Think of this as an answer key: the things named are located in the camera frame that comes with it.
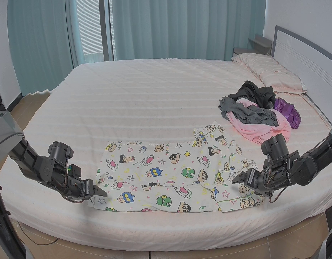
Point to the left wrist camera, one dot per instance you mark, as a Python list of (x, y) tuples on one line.
[(74, 171)]

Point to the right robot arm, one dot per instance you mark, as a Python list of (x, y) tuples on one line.
[(303, 169)]

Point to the pale pink pillow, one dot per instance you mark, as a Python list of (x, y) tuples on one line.
[(282, 81), (252, 61)]

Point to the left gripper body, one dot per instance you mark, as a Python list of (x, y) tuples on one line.
[(83, 189)]

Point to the grey bedside table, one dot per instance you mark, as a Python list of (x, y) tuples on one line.
[(260, 40)]

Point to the window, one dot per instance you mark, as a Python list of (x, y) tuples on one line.
[(90, 23)]

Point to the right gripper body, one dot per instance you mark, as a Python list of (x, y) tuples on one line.
[(256, 181)]

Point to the white printed pyjama top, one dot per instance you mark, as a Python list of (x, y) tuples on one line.
[(168, 171)]

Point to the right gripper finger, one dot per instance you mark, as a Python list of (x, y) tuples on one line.
[(241, 179)]

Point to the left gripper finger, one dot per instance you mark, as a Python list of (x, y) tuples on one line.
[(99, 192)]

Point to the dark grey garment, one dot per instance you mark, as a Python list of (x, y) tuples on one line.
[(249, 115)]

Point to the blue-green curtain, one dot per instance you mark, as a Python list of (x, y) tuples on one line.
[(182, 20), (39, 36)]

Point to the bed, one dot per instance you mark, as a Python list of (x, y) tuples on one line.
[(141, 104)]

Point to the purple garment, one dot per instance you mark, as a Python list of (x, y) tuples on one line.
[(288, 113)]

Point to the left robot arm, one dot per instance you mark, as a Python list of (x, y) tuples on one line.
[(42, 169)]

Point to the pink garment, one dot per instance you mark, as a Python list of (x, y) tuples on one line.
[(252, 133)]

